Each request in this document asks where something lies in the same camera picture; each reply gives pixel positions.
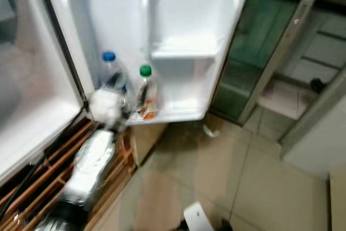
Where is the clear bottle with blue cap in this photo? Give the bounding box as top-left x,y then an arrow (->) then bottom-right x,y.
98,50 -> 131,100

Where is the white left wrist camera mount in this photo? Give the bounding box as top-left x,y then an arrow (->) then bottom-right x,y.
89,88 -> 126,130

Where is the grey metal door frame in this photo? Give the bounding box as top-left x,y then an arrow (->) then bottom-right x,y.
237,0 -> 334,125

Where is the small curved metal piece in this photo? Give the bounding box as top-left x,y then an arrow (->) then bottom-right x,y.
202,124 -> 221,138

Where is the clear bottle with green cap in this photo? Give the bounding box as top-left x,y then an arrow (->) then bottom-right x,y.
135,64 -> 159,122

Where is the small black object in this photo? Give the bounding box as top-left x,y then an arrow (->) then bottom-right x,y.
309,77 -> 327,94

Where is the wooden slatted rack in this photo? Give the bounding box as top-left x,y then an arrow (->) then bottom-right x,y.
0,116 -> 144,231

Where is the white-lined fridge door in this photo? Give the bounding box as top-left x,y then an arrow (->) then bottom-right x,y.
40,0 -> 256,127

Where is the thick black cable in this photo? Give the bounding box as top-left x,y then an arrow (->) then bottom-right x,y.
0,153 -> 52,223

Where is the green glass sliding door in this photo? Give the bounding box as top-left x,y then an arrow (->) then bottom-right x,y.
210,0 -> 299,124

